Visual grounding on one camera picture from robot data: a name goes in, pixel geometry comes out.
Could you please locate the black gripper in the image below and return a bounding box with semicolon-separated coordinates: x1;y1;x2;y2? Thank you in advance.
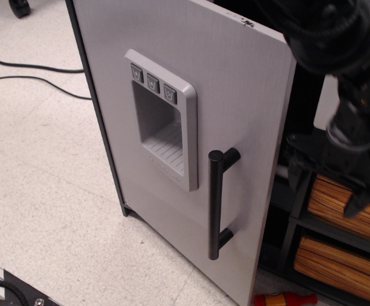
287;131;370;219

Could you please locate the black door handle bar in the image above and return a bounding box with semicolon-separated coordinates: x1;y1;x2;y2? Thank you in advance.
208;147;241;261

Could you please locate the grey toy fridge door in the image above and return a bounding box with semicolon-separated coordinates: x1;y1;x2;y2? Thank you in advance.
71;0;297;306

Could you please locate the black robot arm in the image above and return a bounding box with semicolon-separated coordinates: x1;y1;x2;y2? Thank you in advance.
257;1;370;218

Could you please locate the upper wooden striped basket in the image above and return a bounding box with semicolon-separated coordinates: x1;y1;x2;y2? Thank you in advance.
308;175;370;240

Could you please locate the wooden striped basket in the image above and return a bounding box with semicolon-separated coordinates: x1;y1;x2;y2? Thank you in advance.
294;236;370;302
308;175;370;240

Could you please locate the lower wooden striped basket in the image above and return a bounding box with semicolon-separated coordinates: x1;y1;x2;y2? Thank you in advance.
294;236;370;302

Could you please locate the dark grey toy kitchen cabinet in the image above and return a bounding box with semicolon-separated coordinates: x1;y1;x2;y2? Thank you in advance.
64;0;370;306

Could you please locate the red toy ketchup bottle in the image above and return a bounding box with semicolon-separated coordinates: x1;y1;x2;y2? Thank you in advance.
253;292;318;306

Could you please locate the grey ice water dispenser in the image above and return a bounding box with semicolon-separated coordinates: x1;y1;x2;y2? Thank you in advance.
124;49;199;192

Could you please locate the black caster wheel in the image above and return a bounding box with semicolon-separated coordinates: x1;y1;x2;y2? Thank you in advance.
8;0;31;18

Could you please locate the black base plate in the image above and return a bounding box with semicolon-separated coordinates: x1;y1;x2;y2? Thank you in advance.
3;270;60;306

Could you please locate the black floor cable lower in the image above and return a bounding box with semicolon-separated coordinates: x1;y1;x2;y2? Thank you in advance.
0;75;91;100

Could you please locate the black braided cable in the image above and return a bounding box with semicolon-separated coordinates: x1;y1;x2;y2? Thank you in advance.
0;278;29;306

